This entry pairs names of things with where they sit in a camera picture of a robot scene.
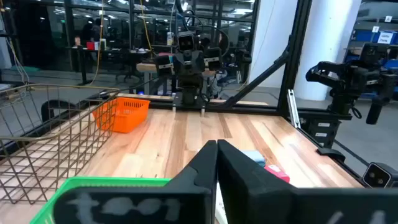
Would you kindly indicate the black aluminium frame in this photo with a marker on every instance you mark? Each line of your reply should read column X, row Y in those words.
column 293, row 62

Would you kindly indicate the small pink item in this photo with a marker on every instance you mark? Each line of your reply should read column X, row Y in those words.
column 276, row 172

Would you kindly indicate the white card with QR code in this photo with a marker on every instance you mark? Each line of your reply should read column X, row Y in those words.
column 221, row 208

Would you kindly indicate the orange plastic bin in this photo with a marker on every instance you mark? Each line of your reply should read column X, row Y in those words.
column 127, row 115

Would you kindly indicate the black neighbouring robot arm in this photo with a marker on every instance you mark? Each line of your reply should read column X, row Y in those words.
column 345, row 77

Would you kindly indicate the green plastic bin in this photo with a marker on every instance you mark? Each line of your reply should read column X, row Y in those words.
column 102, row 182

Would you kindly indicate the small red box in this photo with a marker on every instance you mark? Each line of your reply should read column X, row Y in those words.
column 90, row 46

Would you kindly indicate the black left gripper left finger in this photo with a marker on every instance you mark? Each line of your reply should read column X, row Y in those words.
column 186, row 205

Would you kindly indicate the small light blue item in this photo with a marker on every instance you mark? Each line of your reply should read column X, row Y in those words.
column 255, row 156

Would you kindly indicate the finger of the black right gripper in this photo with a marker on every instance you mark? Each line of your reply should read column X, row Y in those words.
column 213, row 59
column 163, row 65

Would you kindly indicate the blue storage bin shelf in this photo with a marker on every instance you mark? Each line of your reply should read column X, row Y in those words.
column 363, row 35

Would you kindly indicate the person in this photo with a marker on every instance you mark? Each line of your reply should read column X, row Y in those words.
column 91, row 31

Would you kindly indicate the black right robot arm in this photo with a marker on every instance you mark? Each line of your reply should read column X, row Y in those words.
column 189, row 93

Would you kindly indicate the table-level camera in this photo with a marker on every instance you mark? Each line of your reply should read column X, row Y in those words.
column 377, row 175

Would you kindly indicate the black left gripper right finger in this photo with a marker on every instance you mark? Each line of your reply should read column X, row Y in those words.
column 280, row 208

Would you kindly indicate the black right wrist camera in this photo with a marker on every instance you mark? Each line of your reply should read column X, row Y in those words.
column 187, row 42

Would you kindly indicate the white column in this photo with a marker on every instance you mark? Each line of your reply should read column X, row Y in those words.
column 326, row 46

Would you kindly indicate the silver metal bracket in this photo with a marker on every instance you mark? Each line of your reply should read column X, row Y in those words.
column 293, row 109

